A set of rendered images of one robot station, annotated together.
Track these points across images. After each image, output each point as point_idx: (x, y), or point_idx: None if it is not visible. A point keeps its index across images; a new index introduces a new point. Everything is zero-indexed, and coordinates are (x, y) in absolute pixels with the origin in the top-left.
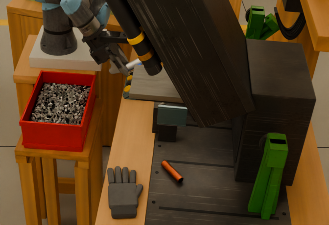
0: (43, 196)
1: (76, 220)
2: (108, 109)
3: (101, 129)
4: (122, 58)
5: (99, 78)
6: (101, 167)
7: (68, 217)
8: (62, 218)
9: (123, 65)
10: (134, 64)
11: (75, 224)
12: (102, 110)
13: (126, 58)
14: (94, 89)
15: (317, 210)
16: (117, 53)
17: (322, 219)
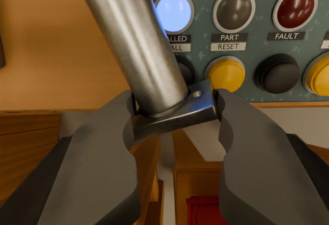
0: (162, 193)
1: (161, 153)
2: (21, 149)
3: (187, 153)
4: (125, 143)
5: (14, 187)
6: (188, 139)
7: (158, 160)
8: (160, 166)
9: (238, 123)
10: (165, 40)
11: (166, 153)
12: (195, 165)
13: (108, 111)
14: (209, 222)
15: None
16: (123, 222)
17: None
